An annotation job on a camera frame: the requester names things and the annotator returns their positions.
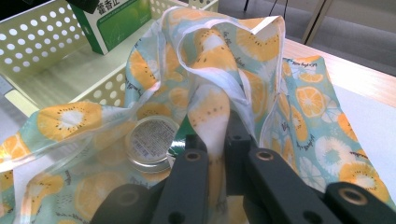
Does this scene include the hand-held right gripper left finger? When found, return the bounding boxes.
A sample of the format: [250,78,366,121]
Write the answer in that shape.
[151,133,209,224]

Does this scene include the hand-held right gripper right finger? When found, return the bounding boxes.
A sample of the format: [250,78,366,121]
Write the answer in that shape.
[223,111,344,224]

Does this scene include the long green and white box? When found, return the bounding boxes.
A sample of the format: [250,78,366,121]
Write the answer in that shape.
[167,116,195,157]

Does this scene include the green and white square box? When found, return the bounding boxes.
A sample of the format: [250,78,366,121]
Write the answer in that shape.
[70,0,152,56]

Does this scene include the cream perforated plastic basket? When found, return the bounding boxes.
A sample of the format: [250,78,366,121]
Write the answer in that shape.
[0,0,219,118]

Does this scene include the orange print fabric bag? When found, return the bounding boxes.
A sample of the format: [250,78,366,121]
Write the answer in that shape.
[0,6,396,224]

